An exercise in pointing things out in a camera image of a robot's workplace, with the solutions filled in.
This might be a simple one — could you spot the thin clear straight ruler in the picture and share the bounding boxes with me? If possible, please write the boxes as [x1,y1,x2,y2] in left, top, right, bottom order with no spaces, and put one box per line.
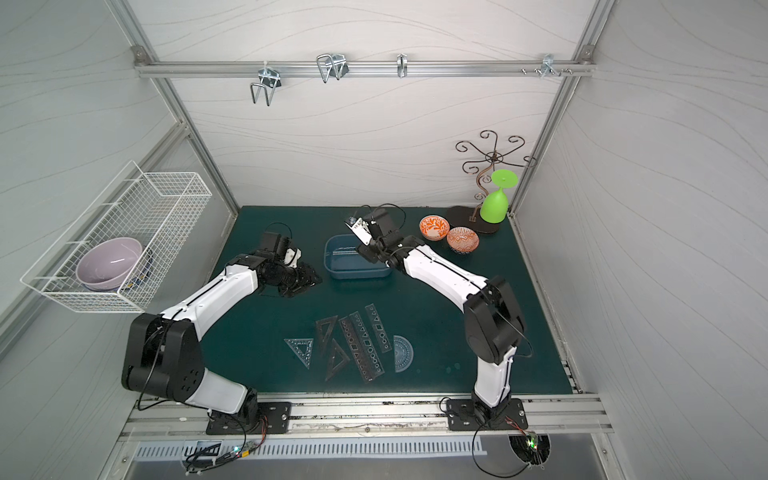
[331,247,358,257]

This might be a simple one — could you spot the blue plastic storage box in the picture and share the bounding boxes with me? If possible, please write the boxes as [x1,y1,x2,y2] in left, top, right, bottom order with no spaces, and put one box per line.
[324,234,392,280]

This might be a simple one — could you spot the stencil ruler narrow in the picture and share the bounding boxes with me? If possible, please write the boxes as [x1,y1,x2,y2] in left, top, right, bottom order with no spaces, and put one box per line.
[365,304,392,353]

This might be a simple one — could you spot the clear protractor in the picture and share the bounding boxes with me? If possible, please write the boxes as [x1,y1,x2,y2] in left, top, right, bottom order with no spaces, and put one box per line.
[393,335,414,373]

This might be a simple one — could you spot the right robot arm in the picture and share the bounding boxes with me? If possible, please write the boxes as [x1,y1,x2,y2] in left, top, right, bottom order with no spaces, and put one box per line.
[356,236,525,411]

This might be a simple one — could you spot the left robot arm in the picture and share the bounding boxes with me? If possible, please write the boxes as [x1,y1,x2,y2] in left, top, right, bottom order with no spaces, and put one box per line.
[121,254,322,415]

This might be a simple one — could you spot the orange patterned bowl left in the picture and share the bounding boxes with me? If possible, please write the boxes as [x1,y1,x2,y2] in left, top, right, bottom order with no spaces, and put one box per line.
[419,215,451,242]

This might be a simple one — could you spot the dark triangle ruler upper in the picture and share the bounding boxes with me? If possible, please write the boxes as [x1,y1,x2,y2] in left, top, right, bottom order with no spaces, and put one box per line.
[315,315,338,353]

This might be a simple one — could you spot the dark triangle ruler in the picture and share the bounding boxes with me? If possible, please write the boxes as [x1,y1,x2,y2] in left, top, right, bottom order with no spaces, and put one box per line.
[325,339,350,382]
[315,315,338,353]

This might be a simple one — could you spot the clear triangle ruler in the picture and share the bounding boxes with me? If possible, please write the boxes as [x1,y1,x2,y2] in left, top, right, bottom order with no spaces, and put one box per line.
[284,338,314,369]

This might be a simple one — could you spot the green table mat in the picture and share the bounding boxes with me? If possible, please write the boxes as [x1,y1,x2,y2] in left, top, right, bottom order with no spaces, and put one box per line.
[202,206,572,395]

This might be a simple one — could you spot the brown metal cup stand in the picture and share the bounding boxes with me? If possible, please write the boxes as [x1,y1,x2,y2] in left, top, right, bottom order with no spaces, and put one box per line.
[445,129,532,235]

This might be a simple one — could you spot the dark triangle ruler lower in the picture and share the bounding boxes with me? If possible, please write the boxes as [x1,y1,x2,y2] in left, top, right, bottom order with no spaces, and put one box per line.
[325,339,350,382]

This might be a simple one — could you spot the stencil ruler large dark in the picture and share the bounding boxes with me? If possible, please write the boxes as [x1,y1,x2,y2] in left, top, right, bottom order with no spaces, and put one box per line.
[340,311,385,383]

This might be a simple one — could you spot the green plastic goblet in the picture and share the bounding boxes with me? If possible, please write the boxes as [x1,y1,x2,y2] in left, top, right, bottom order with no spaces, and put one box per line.
[480,169,519,224]

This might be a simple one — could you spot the lilac bowl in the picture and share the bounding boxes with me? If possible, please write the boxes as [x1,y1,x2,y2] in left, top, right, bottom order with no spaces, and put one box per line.
[75,237,144,292]

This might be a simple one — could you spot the metal hook small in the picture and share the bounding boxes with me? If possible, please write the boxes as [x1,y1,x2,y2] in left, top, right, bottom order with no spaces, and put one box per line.
[396,54,408,79]

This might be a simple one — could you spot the metal hook middle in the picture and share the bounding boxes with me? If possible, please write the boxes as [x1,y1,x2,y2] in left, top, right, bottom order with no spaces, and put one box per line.
[316,53,349,83]

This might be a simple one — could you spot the metal hook left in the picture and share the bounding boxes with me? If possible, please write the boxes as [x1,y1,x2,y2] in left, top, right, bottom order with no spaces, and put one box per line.
[250,66,282,106]

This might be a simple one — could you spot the metal hook right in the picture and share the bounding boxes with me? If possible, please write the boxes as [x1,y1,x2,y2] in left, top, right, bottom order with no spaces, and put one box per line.
[520,54,573,78]

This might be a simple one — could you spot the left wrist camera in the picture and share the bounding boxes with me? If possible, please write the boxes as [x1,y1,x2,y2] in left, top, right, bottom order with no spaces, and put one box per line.
[256,232,301,268]

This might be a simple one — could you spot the aluminium front rail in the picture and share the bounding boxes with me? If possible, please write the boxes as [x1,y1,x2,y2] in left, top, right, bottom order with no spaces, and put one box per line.
[118,393,613,442]

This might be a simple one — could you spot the aluminium rail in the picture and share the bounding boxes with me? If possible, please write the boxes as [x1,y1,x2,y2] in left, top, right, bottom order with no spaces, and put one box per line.
[135,58,597,80]
[118,393,613,442]

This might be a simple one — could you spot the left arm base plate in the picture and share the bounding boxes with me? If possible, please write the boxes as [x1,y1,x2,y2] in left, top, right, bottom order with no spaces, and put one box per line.
[205,402,292,435]

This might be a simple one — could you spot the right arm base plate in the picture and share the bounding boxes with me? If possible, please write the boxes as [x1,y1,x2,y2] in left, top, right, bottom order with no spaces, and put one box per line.
[439,397,529,432]

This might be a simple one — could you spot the white wire basket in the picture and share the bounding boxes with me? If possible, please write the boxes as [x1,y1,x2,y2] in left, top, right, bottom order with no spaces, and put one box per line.
[20,162,212,313]

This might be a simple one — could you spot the white cable duct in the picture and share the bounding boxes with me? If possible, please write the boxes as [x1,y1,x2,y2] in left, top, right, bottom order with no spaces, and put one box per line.
[133,436,487,462]

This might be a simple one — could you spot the aluminium top rail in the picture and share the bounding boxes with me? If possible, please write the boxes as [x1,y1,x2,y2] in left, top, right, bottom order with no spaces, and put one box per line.
[135,58,597,80]

